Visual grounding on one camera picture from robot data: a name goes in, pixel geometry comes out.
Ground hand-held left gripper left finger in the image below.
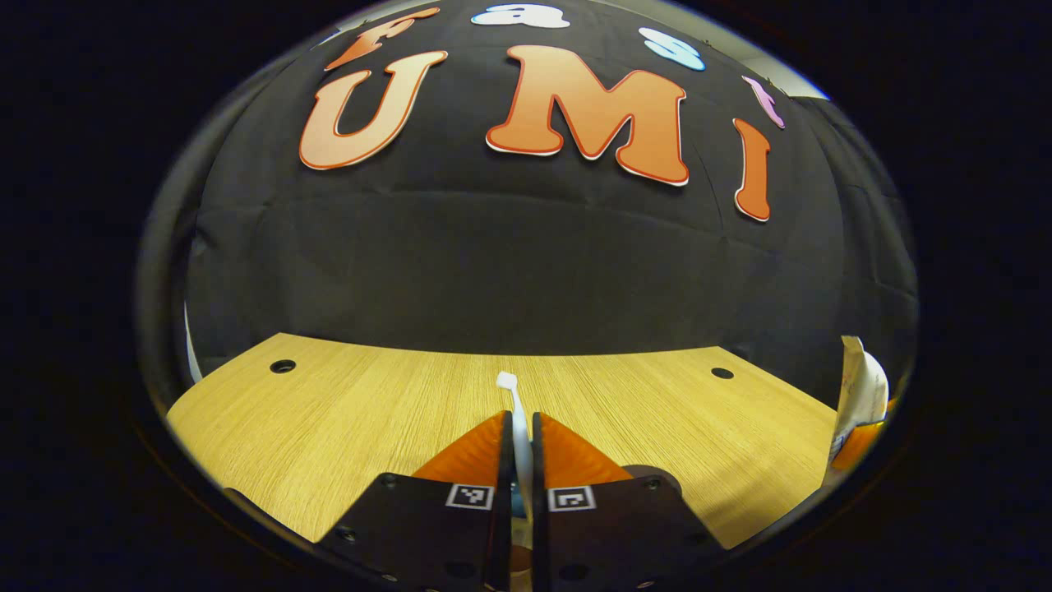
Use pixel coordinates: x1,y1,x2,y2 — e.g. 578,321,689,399
315,410,516,592

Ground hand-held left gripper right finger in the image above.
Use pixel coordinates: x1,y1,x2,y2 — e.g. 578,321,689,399
530,411,727,592

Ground dark brown round coaster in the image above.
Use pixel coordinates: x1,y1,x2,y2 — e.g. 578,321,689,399
621,465,683,499

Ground white toothbrush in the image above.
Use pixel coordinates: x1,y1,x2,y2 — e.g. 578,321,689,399
496,372,535,520

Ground black backdrop cloth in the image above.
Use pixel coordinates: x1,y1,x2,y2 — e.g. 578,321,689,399
136,0,920,412

